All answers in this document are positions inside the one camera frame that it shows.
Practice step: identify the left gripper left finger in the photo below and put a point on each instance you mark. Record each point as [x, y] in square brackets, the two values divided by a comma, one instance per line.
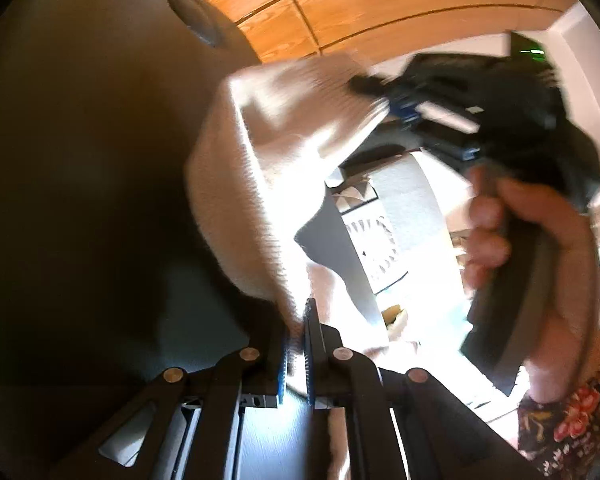
[187, 425]

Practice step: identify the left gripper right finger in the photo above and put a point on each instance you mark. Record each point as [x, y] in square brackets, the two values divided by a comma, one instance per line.
[402, 426]

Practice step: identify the beige knit sweater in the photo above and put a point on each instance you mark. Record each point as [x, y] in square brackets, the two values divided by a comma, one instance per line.
[256, 177]

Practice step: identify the floral sleeve forearm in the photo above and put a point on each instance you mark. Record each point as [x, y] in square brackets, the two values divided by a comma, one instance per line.
[562, 439]

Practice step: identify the person's right hand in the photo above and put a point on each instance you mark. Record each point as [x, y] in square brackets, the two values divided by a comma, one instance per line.
[568, 351]

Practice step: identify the tiger print cushion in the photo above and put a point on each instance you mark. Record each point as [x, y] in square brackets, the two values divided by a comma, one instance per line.
[398, 231]

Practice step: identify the black padded table mat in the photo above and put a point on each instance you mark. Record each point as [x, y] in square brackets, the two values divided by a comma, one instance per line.
[105, 278]

